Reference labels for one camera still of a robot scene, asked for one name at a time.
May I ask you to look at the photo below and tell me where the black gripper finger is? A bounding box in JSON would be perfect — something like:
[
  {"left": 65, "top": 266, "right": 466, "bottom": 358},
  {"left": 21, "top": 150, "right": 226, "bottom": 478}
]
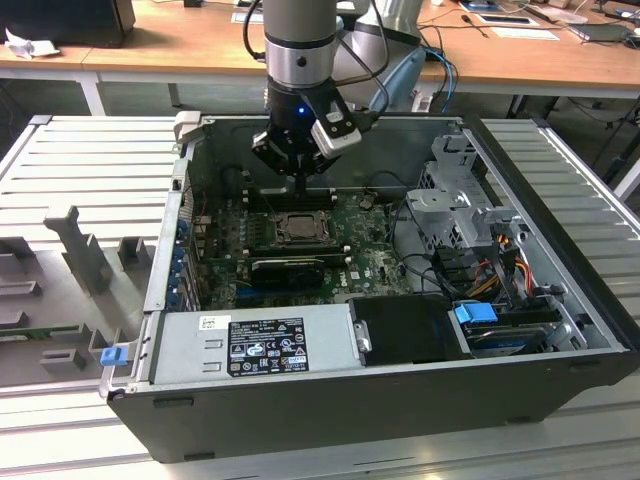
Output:
[
  {"left": 250, "top": 130, "right": 308, "bottom": 197},
  {"left": 303, "top": 156, "right": 343, "bottom": 196}
]

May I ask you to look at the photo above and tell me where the CPU socket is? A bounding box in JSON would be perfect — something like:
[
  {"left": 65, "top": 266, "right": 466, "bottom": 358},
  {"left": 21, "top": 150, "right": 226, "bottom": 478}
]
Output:
[{"left": 267, "top": 209, "right": 339, "bottom": 247}]

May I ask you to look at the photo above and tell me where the blue expansion slot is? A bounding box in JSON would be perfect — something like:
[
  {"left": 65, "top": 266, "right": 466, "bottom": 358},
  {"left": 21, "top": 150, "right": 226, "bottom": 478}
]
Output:
[{"left": 232, "top": 285, "right": 321, "bottom": 301}]

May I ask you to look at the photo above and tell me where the black graphics card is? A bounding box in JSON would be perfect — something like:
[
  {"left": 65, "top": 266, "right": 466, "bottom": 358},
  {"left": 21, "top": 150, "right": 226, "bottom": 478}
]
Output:
[{"left": 248, "top": 257, "right": 327, "bottom": 292}]

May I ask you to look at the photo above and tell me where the green motherboard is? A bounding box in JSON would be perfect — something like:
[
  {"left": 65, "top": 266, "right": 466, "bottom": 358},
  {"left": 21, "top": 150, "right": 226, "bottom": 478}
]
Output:
[{"left": 192, "top": 187, "right": 419, "bottom": 309}]

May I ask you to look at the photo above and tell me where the pale blue teach pendant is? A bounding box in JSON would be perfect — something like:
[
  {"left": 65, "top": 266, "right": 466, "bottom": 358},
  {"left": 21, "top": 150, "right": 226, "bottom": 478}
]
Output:
[{"left": 379, "top": 47, "right": 429, "bottom": 111}]

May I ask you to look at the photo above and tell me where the metal drive cage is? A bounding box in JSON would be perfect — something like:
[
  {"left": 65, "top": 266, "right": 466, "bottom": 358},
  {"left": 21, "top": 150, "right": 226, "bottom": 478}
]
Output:
[{"left": 404, "top": 133, "right": 531, "bottom": 251}]

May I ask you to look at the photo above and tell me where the wooden desk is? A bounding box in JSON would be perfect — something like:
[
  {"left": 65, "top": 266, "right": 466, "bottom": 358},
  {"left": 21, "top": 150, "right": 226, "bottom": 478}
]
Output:
[{"left": 0, "top": 0, "right": 640, "bottom": 99}]

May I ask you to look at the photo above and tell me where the grey power supply unit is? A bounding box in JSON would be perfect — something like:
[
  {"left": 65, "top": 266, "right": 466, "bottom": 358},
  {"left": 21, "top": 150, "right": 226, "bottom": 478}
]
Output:
[{"left": 152, "top": 304, "right": 361, "bottom": 386}]

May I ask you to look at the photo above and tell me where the hard disk in blue carrier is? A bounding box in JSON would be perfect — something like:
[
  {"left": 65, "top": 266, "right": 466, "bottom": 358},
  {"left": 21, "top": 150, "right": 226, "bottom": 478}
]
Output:
[{"left": 447, "top": 299, "right": 551, "bottom": 359}]

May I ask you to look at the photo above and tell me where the dark tablet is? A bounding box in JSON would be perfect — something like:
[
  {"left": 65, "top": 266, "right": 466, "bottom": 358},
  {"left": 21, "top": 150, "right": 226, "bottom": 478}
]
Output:
[{"left": 473, "top": 12, "right": 540, "bottom": 27}]

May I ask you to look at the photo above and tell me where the black computer box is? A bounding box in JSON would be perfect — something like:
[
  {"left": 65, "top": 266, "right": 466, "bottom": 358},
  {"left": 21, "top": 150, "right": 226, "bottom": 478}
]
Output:
[{"left": 0, "top": 0, "right": 136, "bottom": 49}]

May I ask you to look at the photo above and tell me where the grey parts rack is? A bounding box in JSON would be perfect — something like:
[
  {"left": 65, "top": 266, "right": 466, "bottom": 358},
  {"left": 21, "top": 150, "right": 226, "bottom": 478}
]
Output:
[{"left": 0, "top": 204, "right": 161, "bottom": 389}]

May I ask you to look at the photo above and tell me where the black open PC case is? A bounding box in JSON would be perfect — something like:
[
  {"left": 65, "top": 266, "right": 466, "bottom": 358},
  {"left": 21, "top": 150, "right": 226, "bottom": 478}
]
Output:
[{"left": 97, "top": 112, "right": 640, "bottom": 464}]

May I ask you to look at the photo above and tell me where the crumpled white paper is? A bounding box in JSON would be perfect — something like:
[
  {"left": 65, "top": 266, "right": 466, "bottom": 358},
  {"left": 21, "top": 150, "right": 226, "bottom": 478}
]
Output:
[{"left": 4, "top": 27, "right": 61, "bottom": 59}]

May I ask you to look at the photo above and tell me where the green RAM stick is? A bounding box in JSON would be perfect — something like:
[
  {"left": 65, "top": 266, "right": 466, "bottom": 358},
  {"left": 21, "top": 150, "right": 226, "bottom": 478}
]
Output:
[{"left": 0, "top": 325, "right": 81, "bottom": 338}]

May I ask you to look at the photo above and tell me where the dark laptop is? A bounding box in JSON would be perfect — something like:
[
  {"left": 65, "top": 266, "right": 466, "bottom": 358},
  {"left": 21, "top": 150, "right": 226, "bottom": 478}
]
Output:
[{"left": 567, "top": 22, "right": 632, "bottom": 45}]

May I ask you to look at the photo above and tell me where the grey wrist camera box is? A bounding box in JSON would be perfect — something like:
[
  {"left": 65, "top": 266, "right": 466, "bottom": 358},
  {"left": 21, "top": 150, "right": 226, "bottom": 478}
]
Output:
[{"left": 309, "top": 112, "right": 362, "bottom": 160}]

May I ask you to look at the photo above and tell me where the blue cable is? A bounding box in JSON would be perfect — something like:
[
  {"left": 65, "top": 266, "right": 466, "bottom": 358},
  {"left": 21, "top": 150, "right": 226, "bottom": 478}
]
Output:
[{"left": 424, "top": 47, "right": 459, "bottom": 101}]

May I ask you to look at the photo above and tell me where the yellow red wire bundle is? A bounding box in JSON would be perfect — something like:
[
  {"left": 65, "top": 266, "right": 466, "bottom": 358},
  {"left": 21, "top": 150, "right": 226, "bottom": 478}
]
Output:
[{"left": 469, "top": 249, "right": 532, "bottom": 301}]

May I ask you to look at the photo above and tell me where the metal disk bay frame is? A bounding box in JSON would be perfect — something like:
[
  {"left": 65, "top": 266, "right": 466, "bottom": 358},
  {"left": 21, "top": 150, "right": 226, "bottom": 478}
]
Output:
[{"left": 499, "top": 209, "right": 591, "bottom": 351}]

